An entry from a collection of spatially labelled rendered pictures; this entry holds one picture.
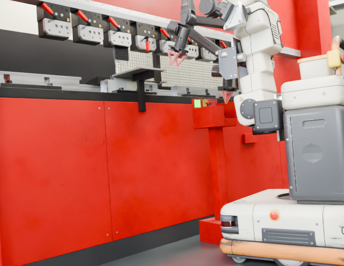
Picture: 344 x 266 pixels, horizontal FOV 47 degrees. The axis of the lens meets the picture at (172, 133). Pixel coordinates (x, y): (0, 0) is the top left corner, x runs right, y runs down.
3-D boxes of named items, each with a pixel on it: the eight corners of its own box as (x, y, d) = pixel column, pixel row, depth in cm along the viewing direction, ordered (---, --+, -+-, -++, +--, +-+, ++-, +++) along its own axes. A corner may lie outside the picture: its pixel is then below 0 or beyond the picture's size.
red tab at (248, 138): (245, 143, 290) (245, 133, 290) (243, 143, 291) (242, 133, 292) (257, 142, 300) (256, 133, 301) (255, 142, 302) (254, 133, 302)
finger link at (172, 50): (163, 63, 208) (168, 45, 206) (170, 64, 214) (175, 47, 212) (172, 66, 205) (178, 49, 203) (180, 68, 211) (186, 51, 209)
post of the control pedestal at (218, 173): (221, 220, 229) (215, 127, 231) (215, 219, 234) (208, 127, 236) (229, 219, 233) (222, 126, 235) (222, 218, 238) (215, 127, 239)
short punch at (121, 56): (115, 62, 233) (114, 46, 233) (113, 63, 235) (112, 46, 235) (129, 63, 240) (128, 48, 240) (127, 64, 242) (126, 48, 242)
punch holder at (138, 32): (138, 47, 241) (136, 20, 242) (129, 50, 247) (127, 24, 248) (156, 50, 252) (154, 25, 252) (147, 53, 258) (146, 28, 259)
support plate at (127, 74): (141, 68, 211) (141, 66, 211) (112, 76, 230) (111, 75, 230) (165, 70, 223) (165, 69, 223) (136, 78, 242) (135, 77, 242)
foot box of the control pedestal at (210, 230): (229, 247, 215) (228, 225, 215) (200, 240, 235) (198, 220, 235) (255, 240, 226) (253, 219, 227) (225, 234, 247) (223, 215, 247)
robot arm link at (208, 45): (183, 20, 247) (190, 28, 256) (177, 28, 248) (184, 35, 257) (233, 56, 227) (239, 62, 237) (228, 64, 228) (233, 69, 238)
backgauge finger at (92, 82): (112, 79, 235) (111, 70, 236) (88, 86, 254) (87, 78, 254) (128, 81, 244) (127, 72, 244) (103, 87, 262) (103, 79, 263)
